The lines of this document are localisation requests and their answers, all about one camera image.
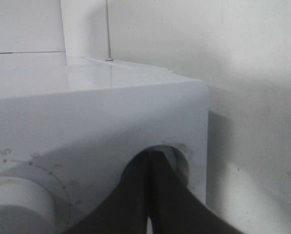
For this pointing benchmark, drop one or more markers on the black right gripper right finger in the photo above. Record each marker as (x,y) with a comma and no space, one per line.
(174,209)

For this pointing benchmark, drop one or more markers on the white microwave oven body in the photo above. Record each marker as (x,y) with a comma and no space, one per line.
(72,124)

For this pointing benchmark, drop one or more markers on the round white door button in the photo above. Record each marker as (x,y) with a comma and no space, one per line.
(175,158)

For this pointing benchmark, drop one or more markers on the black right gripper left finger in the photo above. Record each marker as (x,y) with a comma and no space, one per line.
(125,210)

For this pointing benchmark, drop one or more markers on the lower white timer knob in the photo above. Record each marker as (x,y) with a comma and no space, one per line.
(25,207)

